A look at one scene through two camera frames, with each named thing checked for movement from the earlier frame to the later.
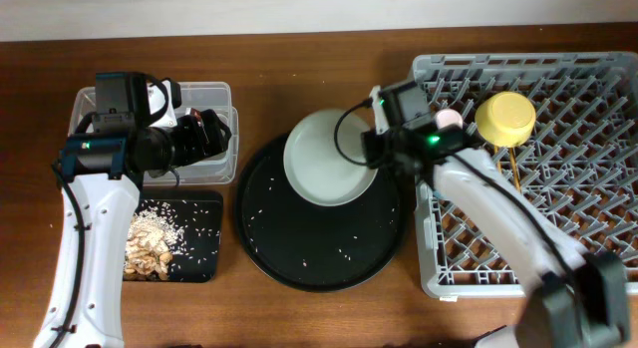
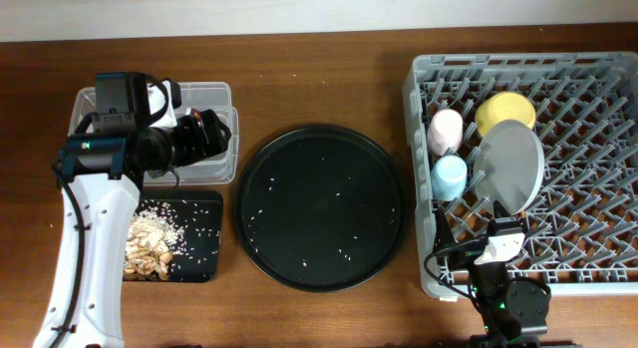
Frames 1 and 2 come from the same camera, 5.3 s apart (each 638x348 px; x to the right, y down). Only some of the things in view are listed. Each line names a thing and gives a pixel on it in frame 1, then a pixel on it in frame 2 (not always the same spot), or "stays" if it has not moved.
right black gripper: [373, 157] -> [444, 235]
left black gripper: [197, 148] stays
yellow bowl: [505, 119] stays
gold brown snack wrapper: [194, 112] stays
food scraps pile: [153, 237] stays
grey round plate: [313, 164] -> [508, 168]
